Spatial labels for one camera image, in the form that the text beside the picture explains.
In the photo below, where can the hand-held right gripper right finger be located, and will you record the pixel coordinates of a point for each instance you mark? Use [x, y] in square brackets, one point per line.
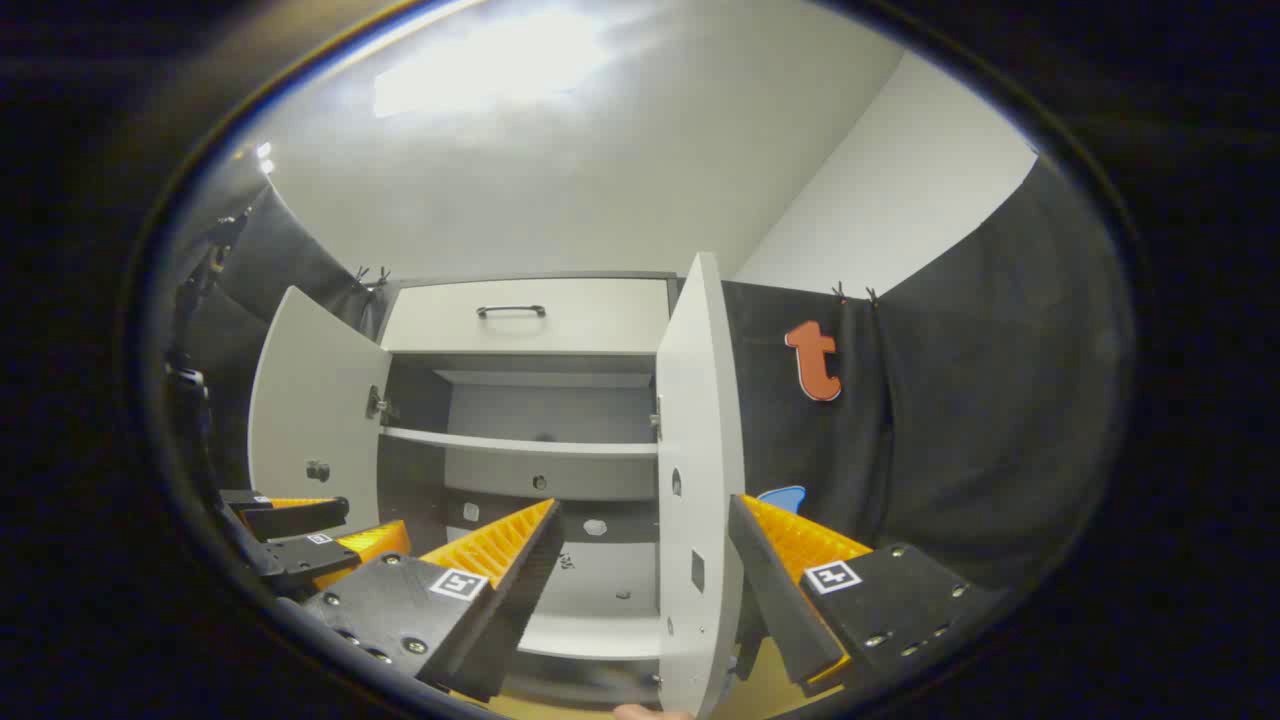
[775, 590]

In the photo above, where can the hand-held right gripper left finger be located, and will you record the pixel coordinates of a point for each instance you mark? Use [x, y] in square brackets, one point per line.
[520, 590]

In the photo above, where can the grey cabinet door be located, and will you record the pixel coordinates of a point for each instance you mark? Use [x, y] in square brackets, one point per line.
[700, 420]
[315, 400]

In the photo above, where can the grey cabinet drawer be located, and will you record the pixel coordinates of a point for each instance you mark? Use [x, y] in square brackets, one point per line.
[600, 315]

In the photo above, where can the grey shoe cabinet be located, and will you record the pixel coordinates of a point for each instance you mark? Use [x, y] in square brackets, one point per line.
[540, 400]

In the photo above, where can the black backdrop cloth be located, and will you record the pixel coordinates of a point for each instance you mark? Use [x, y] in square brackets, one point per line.
[950, 400]

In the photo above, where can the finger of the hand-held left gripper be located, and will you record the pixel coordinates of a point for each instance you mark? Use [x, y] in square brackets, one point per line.
[310, 560]
[300, 517]

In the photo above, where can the grey cabinet shelf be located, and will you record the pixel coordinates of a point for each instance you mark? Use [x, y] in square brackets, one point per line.
[520, 443]

